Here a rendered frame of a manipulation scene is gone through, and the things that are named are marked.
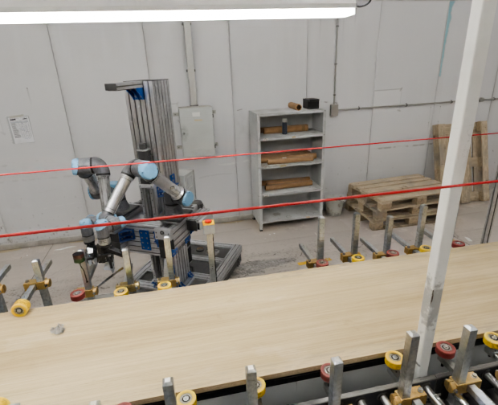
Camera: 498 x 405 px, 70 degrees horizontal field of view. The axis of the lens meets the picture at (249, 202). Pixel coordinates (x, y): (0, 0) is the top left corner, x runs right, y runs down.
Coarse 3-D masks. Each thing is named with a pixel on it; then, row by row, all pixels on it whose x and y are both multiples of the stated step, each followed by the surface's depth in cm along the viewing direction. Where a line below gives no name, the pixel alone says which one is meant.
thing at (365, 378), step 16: (432, 352) 169; (480, 352) 176; (352, 368) 162; (368, 368) 164; (384, 368) 166; (432, 368) 173; (272, 384) 156; (288, 384) 157; (304, 384) 159; (320, 384) 161; (352, 384) 166; (368, 384) 168; (384, 384) 170; (208, 400) 151; (224, 400) 153; (240, 400) 155; (272, 400) 159; (288, 400) 161; (304, 400) 163
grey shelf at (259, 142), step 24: (264, 120) 476; (288, 120) 483; (312, 120) 489; (264, 144) 487; (288, 144) 495; (312, 144) 499; (264, 168) 453; (288, 168) 507; (312, 168) 509; (264, 192) 475; (288, 192) 472; (312, 192) 519; (264, 216) 495; (288, 216) 492; (312, 216) 493
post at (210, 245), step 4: (208, 236) 221; (212, 236) 222; (208, 240) 222; (212, 240) 223; (208, 244) 223; (212, 244) 224; (208, 248) 224; (212, 248) 225; (208, 252) 225; (212, 252) 226; (208, 256) 228; (212, 256) 227; (212, 260) 228; (212, 264) 229; (212, 268) 230; (212, 272) 231; (216, 272) 233; (212, 276) 232; (216, 276) 234; (212, 280) 233; (216, 280) 235
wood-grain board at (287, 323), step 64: (0, 320) 189; (64, 320) 187; (128, 320) 185; (192, 320) 184; (256, 320) 182; (320, 320) 180; (384, 320) 178; (448, 320) 176; (0, 384) 150; (64, 384) 149; (128, 384) 148; (192, 384) 146
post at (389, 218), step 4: (388, 216) 245; (392, 216) 244; (388, 220) 245; (392, 220) 244; (388, 224) 245; (392, 224) 245; (388, 228) 246; (392, 228) 246; (388, 232) 247; (388, 236) 248; (384, 240) 252; (388, 240) 249; (384, 244) 253; (388, 244) 251; (384, 248) 253; (388, 248) 252; (384, 252) 254
